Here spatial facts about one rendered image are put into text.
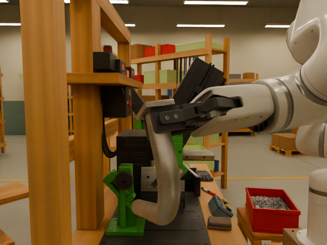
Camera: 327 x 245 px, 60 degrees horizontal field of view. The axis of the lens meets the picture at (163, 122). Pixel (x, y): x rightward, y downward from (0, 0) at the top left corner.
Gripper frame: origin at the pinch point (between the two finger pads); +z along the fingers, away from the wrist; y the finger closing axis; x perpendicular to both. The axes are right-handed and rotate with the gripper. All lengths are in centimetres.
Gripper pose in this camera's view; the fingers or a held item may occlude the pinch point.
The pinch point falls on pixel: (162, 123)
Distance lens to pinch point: 38.5
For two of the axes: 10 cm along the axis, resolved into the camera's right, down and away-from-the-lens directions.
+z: -9.3, 1.6, -3.3
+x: 2.3, 9.5, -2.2
